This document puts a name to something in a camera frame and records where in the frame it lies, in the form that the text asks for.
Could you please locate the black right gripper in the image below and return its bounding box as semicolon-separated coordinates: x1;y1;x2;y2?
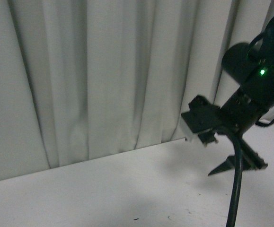
207;67;274;177

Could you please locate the grey-white pleated curtain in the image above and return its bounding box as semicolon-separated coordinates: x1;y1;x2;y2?
0;0;274;180

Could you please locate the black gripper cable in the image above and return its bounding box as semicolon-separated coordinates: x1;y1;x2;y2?
218;126;245;227

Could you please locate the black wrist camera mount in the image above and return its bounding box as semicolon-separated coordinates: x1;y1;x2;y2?
181;95;222;146

